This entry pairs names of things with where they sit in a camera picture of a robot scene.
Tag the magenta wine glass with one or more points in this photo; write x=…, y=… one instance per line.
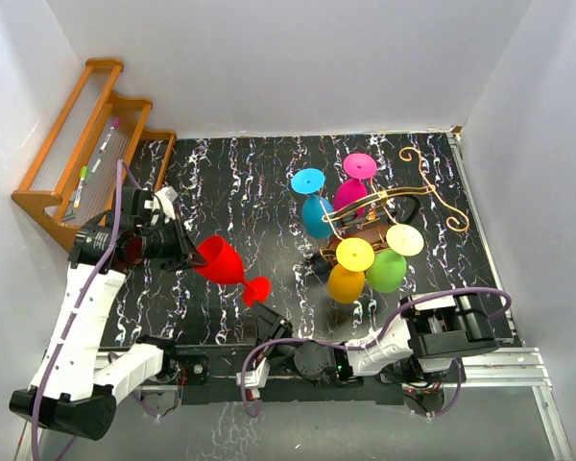
x=359, y=167

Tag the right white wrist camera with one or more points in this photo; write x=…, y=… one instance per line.
x=255, y=379

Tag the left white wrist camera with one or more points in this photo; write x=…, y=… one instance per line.
x=162, y=202

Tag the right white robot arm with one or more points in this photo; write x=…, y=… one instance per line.
x=430, y=332

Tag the red wine glass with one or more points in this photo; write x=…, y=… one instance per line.
x=225, y=266

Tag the blue wine glass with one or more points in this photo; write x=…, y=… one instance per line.
x=308, y=182

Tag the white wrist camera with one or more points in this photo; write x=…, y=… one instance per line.
x=255, y=379
x=162, y=202

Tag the purple capped marker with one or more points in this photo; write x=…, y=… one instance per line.
x=114, y=124

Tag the orange yellow wine glass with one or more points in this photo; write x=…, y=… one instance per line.
x=347, y=278

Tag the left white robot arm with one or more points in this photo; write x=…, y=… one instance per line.
x=68, y=393

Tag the wooden tiered shelf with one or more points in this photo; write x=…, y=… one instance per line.
x=47, y=190

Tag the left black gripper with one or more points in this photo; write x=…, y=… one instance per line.
x=184, y=251

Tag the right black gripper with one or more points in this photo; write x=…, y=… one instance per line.
x=270, y=326

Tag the green wine glass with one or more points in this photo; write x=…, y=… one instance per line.
x=390, y=266

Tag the green capped marker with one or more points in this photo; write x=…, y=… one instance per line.
x=80, y=187

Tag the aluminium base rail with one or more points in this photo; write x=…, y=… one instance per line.
x=483, y=407

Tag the gold wire wine glass rack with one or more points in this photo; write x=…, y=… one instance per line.
x=380, y=209

